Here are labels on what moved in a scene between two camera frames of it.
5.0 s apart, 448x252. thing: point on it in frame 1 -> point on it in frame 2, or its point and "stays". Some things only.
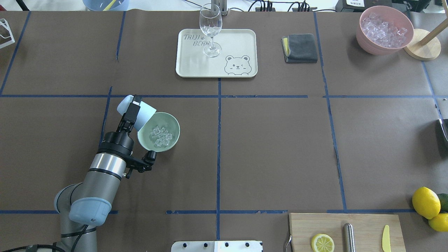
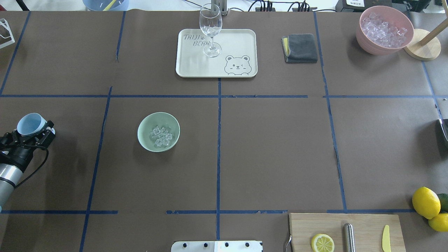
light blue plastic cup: (145, 110) -> (30, 124)
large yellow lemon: (426, 202) stays
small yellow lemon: (440, 223) stays
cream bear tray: (238, 58) stays
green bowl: (160, 133) stays
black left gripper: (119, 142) -> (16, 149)
